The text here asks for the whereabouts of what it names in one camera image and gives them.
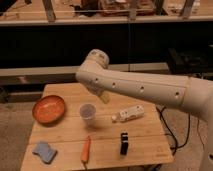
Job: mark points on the white plastic bottle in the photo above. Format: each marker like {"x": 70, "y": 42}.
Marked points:
{"x": 127, "y": 114}

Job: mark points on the blue sponge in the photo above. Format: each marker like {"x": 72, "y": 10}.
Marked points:
{"x": 45, "y": 152}

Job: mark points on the wooden table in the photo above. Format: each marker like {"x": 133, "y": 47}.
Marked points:
{"x": 147, "y": 141}

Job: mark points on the orange carrot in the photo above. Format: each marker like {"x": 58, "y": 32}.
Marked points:
{"x": 86, "y": 150}

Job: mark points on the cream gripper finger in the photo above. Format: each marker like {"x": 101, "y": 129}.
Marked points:
{"x": 105, "y": 97}

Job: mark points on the black binder clip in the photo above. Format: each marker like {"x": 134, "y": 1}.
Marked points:
{"x": 124, "y": 143}

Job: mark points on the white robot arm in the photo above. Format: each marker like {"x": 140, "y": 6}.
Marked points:
{"x": 187, "y": 94}

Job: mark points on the orange ceramic bowl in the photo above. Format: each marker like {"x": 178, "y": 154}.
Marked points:
{"x": 49, "y": 109}

